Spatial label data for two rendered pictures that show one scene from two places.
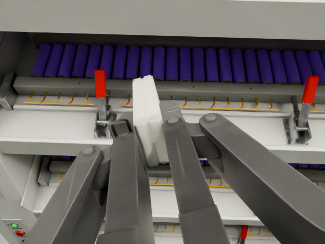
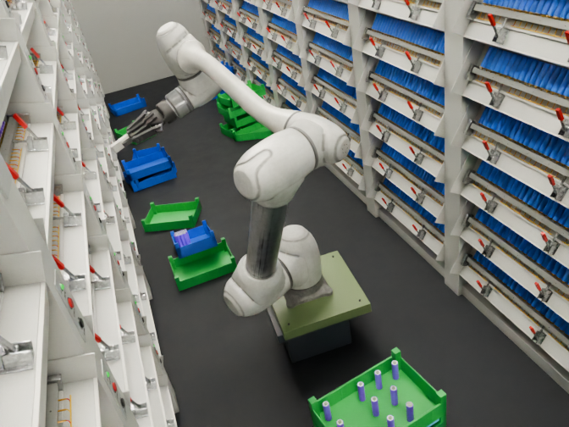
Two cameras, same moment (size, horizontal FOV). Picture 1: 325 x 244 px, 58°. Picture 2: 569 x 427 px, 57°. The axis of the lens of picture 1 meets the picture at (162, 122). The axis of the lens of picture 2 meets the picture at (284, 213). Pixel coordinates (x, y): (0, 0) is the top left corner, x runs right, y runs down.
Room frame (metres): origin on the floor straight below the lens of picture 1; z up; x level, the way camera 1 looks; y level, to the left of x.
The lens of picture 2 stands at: (0.11, 1.70, 1.56)
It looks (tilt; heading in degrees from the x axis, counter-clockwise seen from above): 32 degrees down; 254
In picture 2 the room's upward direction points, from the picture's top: 11 degrees counter-clockwise
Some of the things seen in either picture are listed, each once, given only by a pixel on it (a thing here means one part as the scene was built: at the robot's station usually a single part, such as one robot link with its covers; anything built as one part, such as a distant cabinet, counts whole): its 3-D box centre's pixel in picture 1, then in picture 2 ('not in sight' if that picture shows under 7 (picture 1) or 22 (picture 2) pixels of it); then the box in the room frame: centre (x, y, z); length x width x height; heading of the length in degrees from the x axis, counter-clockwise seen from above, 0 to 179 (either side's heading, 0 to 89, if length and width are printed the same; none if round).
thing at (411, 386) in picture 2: not in sight; (376, 406); (-0.26, 0.90, 0.36); 0.30 x 0.20 x 0.08; 7
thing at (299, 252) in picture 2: not in sight; (295, 255); (-0.31, 0.24, 0.41); 0.18 x 0.16 x 0.22; 21
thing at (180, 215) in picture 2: not in sight; (172, 214); (0.02, -1.01, 0.04); 0.30 x 0.20 x 0.08; 154
